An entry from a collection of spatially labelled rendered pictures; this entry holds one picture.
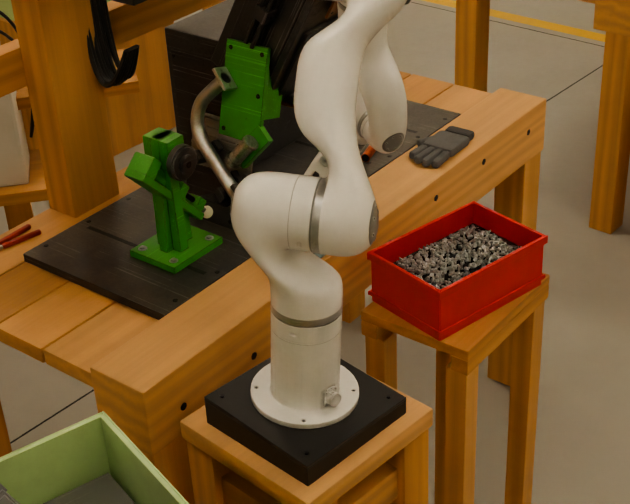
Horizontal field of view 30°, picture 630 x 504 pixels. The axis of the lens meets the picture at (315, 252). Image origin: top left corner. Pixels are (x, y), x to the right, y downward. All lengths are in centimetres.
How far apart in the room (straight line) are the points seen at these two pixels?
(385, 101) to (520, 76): 347
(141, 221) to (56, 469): 81
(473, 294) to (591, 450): 109
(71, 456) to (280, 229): 52
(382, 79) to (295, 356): 55
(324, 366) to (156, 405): 35
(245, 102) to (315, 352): 77
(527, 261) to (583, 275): 163
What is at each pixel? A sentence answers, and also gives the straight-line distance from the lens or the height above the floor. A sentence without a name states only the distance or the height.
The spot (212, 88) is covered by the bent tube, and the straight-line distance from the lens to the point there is 253.
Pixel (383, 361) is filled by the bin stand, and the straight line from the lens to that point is 247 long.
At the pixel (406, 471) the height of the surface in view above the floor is 75.
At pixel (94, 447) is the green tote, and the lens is 199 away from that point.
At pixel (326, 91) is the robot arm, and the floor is 145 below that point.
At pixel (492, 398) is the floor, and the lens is 348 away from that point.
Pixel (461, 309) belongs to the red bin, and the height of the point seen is 85.
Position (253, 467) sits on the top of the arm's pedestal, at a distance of 198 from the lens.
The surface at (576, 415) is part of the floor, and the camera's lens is 345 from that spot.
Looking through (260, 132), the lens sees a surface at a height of 110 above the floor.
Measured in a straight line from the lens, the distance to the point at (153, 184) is 234.
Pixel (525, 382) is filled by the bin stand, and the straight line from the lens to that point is 267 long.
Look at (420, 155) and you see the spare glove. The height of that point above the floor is 92.
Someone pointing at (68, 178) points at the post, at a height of 98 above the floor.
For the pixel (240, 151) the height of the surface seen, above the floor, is 107.
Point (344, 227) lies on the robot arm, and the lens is 177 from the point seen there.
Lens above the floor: 216
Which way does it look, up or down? 31 degrees down
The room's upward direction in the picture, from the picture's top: 3 degrees counter-clockwise
